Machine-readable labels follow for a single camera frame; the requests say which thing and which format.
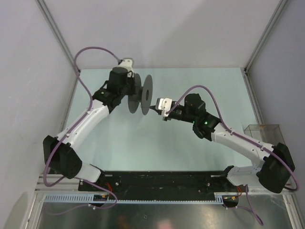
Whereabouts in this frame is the clear plastic bin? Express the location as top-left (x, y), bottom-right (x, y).
top-left (244, 125), bottom-right (285, 146)

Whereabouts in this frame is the dark perforated cable spool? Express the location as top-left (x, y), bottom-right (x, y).
top-left (128, 73), bottom-right (153, 115)

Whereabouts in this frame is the right aluminium corner post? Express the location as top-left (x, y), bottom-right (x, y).
top-left (244, 0), bottom-right (291, 73)

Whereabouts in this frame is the grey slotted cable duct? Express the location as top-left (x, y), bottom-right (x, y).
top-left (44, 192), bottom-right (226, 205)

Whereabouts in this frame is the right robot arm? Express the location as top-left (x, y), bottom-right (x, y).
top-left (150, 94), bottom-right (295, 194)

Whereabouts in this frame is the aluminium frame rail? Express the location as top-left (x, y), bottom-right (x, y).
top-left (35, 174), bottom-right (293, 194)

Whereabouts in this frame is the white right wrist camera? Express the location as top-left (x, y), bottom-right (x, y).
top-left (155, 98), bottom-right (173, 108)

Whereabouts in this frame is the aluminium corner post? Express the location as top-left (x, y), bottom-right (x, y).
top-left (244, 0), bottom-right (291, 73)
top-left (35, 0), bottom-right (76, 74)

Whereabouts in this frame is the left aluminium corner post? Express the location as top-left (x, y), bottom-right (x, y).
top-left (35, 0), bottom-right (76, 74)

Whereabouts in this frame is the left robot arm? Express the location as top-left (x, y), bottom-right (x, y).
top-left (43, 67), bottom-right (141, 191)

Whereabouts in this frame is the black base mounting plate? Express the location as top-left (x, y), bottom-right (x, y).
top-left (78, 170), bottom-right (249, 201)

